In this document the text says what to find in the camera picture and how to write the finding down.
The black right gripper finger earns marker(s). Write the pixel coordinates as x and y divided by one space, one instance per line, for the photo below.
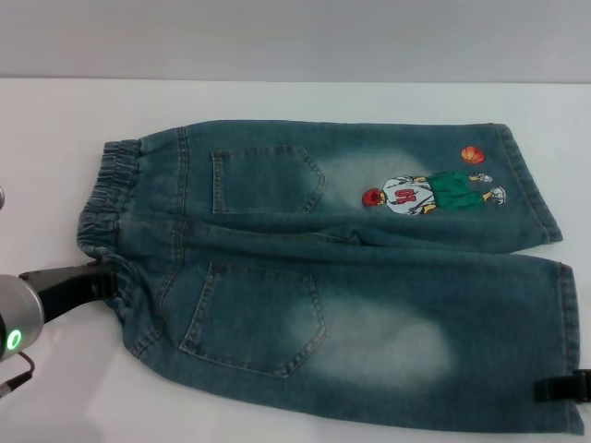
563 385

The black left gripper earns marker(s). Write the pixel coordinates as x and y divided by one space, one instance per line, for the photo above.
64 288

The blue denim shorts with embroidery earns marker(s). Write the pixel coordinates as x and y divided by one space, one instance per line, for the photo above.
369 286

